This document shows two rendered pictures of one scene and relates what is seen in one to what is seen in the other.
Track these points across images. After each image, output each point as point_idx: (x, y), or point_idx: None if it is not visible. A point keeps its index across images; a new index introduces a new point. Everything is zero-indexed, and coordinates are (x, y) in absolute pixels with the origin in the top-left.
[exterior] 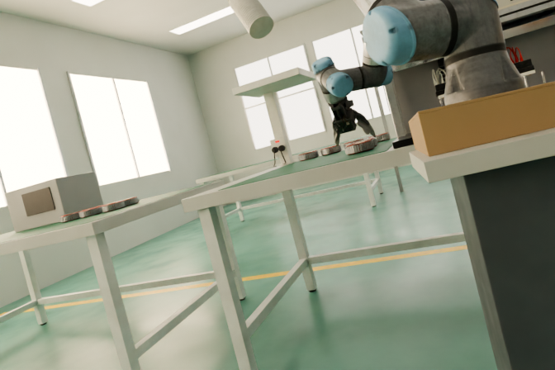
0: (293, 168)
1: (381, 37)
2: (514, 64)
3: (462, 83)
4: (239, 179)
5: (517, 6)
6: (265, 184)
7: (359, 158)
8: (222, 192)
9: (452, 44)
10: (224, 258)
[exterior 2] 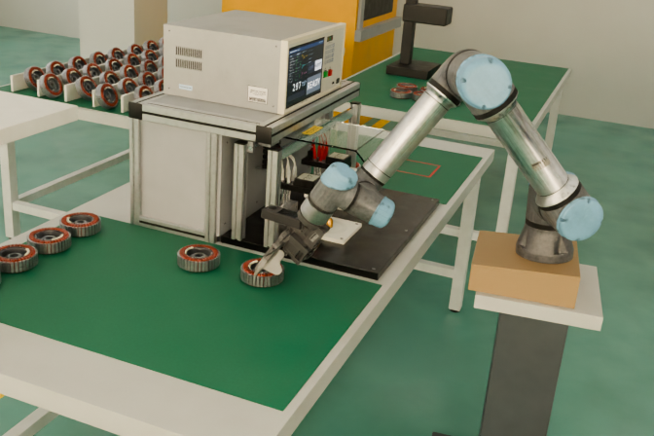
0: (231, 329)
1: (590, 223)
2: (345, 160)
3: (566, 248)
4: (29, 381)
5: (341, 93)
6: (329, 371)
7: (379, 301)
8: (298, 410)
9: None
10: None
